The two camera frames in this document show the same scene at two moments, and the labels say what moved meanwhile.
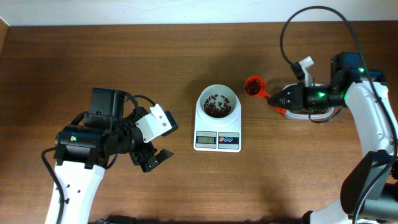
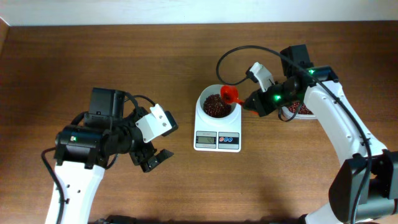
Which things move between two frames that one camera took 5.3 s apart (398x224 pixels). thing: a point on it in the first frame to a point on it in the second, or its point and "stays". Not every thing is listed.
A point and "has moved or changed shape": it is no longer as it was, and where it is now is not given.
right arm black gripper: (296, 98) to (262, 108)
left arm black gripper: (140, 157) stays
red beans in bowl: (211, 110) stays
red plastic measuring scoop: (255, 86) has moved or changed shape
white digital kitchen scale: (226, 138) stays
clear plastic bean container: (309, 113) stays
